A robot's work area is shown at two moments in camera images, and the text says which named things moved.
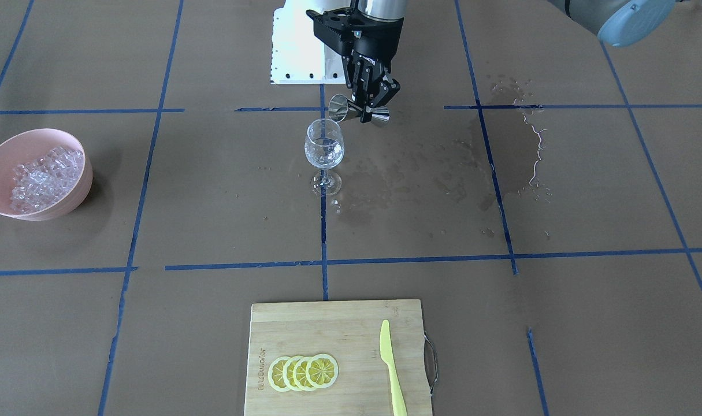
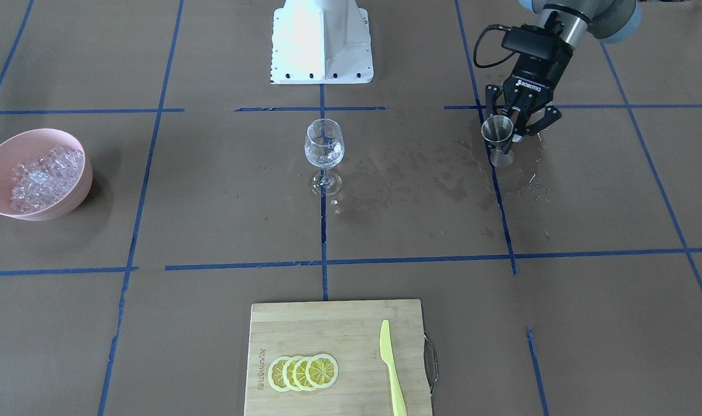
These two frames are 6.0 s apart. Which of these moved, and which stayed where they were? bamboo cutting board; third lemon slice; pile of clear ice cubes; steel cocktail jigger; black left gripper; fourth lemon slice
Moved: steel cocktail jigger; black left gripper
Stayed: fourth lemon slice; third lemon slice; bamboo cutting board; pile of clear ice cubes
